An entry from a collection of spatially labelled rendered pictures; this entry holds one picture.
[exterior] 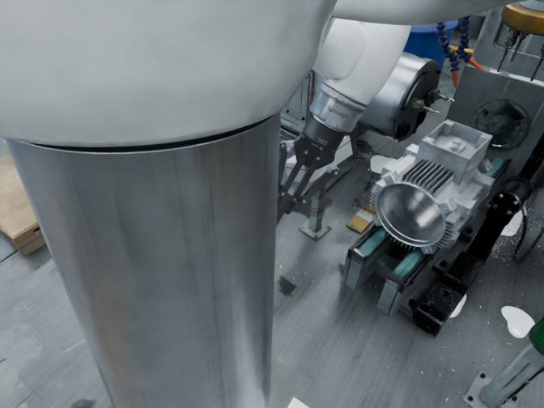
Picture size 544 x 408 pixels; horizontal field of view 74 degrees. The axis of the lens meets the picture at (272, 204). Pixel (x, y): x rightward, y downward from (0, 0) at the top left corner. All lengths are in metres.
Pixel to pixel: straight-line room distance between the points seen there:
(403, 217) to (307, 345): 0.37
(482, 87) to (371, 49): 0.66
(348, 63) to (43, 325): 0.84
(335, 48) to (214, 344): 0.53
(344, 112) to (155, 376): 0.54
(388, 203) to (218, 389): 0.75
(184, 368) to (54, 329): 0.82
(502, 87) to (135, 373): 1.16
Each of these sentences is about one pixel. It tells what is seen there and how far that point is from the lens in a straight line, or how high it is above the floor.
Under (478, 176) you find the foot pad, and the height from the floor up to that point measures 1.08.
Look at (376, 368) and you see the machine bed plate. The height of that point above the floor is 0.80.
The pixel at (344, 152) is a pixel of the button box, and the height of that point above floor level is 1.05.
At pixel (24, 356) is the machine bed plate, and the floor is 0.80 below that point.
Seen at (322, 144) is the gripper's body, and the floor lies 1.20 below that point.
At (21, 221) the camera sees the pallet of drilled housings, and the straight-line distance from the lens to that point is 2.40.
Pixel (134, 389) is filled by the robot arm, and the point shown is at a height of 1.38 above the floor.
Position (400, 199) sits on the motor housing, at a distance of 0.93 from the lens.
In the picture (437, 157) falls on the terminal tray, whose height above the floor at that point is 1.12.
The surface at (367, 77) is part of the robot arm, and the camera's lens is 0.63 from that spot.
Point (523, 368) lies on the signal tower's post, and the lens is 0.76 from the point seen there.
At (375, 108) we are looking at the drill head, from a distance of 1.13.
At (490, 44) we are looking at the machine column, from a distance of 1.34.
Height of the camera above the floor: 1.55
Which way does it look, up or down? 42 degrees down
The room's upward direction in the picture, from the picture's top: straight up
